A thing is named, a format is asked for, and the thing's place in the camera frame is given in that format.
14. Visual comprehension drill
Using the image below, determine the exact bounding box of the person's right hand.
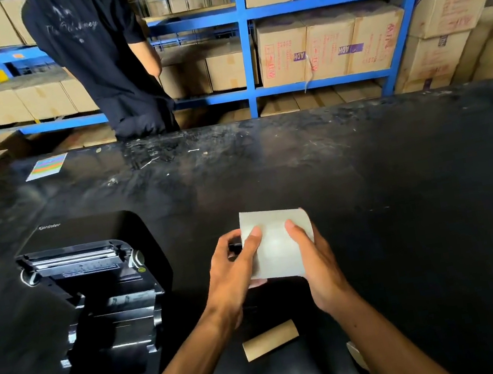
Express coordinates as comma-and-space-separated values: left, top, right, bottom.
284, 210, 361, 322

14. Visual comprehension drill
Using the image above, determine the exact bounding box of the person's left hand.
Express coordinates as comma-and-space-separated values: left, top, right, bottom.
193, 225, 277, 334

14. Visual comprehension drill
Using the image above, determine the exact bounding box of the white label paper roll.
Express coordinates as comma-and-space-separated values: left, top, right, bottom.
236, 201, 321, 287

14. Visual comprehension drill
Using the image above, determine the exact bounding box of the person's right forearm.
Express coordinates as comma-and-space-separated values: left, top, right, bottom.
328, 275, 456, 374

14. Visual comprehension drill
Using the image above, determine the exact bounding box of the brown cardboard tube core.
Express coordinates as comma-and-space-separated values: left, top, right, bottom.
239, 318, 303, 364

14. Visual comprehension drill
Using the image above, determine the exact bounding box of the black label printer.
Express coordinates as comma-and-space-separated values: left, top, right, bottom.
0, 203, 190, 374

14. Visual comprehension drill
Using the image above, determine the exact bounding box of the blue metal shelf rack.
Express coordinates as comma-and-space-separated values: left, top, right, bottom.
0, 0, 461, 162

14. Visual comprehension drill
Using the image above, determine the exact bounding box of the group of red-printed cardboard boxes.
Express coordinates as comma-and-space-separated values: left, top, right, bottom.
245, 0, 444, 92

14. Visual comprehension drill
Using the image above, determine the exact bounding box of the colourful striped sticker sheet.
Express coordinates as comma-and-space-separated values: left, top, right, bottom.
22, 152, 72, 183

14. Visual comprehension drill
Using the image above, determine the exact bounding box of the group of plain brown boxes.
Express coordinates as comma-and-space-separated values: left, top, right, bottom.
0, 0, 262, 130

